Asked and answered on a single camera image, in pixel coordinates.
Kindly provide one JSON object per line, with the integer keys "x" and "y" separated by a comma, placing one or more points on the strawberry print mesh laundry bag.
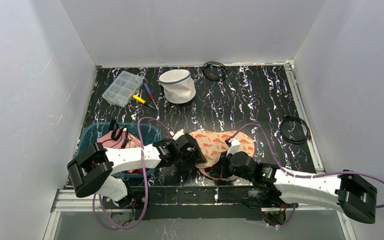
{"x": 212, "y": 145}

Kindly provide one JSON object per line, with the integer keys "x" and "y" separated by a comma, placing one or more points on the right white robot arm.
{"x": 347, "y": 193}

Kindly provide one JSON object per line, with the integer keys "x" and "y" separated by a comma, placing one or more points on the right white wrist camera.
{"x": 233, "y": 146}

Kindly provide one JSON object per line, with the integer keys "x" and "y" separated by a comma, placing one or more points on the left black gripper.
{"x": 195, "y": 156}

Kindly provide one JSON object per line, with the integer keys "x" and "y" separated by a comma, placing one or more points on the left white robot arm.
{"x": 92, "y": 171}

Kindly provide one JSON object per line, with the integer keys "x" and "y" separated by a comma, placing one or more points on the teal plastic bin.
{"x": 150, "y": 134}

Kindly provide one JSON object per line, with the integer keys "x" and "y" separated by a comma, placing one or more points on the pink clothes in bin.
{"x": 118, "y": 137}

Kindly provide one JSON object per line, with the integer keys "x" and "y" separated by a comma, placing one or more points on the yellow handled screwdriver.
{"x": 143, "y": 102}

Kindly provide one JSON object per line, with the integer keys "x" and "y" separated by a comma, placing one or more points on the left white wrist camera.
{"x": 178, "y": 134}

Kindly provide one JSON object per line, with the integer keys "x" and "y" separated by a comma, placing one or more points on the white mesh laundry basket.
{"x": 178, "y": 86}

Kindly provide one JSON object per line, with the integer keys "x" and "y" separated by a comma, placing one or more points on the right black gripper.
{"x": 221, "y": 168}

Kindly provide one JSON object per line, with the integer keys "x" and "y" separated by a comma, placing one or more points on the blue red handled screwdriver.
{"x": 150, "y": 94}

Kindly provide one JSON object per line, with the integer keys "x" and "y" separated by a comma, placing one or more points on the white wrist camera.
{"x": 233, "y": 146}
{"x": 178, "y": 134}

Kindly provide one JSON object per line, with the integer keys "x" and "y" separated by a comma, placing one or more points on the clear plastic screw organizer box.
{"x": 121, "y": 91}

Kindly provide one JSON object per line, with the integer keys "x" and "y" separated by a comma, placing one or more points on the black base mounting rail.
{"x": 203, "y": 202}

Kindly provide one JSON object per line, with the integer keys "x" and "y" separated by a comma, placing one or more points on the aluminium frame rail right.
{"x": 292, "y": 80}

